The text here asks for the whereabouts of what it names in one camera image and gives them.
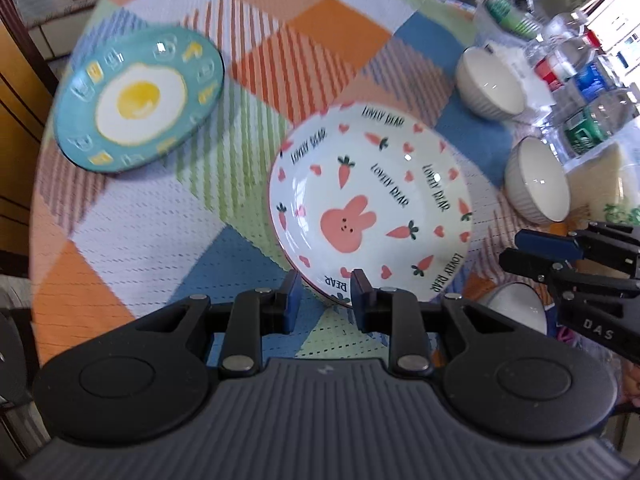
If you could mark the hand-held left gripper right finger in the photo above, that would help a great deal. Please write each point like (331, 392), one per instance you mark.
(357, 297)

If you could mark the white ribbed bowl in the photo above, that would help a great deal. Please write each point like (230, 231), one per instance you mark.
(515, 302)
(487, 82)
(537, 182)

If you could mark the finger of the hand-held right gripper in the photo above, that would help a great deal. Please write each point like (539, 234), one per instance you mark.
(530, 262)
(547, 245)

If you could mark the pale yellow packet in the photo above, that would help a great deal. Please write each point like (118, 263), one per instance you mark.
(600, 182)

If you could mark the white bunny carrot plate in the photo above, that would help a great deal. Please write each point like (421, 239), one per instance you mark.
(370, 200)

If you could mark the patchwork tablecloth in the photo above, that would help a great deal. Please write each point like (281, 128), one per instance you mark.
(310, 45)

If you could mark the red label water bottle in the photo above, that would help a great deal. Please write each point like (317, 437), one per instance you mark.
(555, 67)

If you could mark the green packets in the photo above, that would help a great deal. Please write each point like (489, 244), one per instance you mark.
(512, 15)

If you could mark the clear plastic basket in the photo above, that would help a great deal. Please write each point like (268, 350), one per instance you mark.
(500, 22)

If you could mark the blue label water bottle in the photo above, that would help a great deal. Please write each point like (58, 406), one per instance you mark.
(590, 82)

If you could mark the teal fried egg plate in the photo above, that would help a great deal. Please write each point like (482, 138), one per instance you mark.
(140, 100)

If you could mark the small black object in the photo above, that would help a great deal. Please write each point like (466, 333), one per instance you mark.
(520, 0)

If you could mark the wooden cabinet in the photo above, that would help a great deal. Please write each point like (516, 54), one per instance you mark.
(17, 170)

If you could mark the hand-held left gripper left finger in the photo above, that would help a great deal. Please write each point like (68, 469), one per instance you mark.
(291, 305)

